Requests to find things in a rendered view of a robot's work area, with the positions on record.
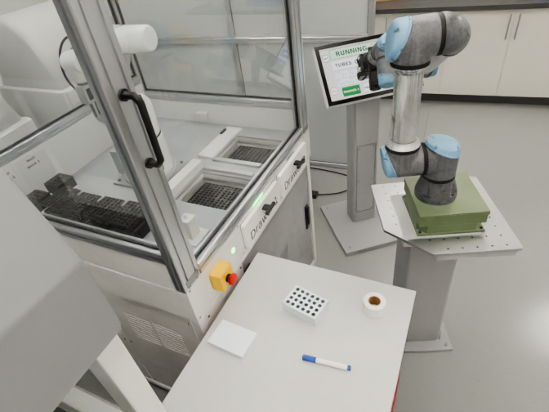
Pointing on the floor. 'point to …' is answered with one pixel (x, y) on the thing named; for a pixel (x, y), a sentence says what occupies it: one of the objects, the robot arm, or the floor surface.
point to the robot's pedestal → (422, 285)
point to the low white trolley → (229, 364)
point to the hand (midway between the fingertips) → (361, 80)
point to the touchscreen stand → (359, 185)
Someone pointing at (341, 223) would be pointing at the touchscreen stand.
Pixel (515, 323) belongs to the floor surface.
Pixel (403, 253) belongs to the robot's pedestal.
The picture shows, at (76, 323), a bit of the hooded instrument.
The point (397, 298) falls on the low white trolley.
